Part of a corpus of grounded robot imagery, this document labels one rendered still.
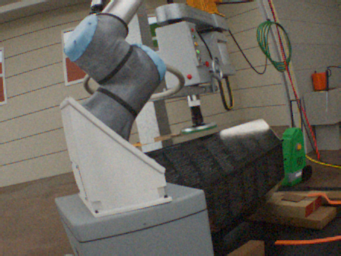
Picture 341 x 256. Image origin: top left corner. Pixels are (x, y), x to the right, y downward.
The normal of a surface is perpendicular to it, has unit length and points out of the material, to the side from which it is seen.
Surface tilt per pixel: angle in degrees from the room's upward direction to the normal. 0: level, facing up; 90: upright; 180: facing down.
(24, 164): 90
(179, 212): 90
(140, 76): 100
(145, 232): 90
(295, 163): 90
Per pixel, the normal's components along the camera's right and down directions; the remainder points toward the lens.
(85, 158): 0.37, 0.00
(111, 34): 0.70, -0.18
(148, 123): -0.44, 0.16
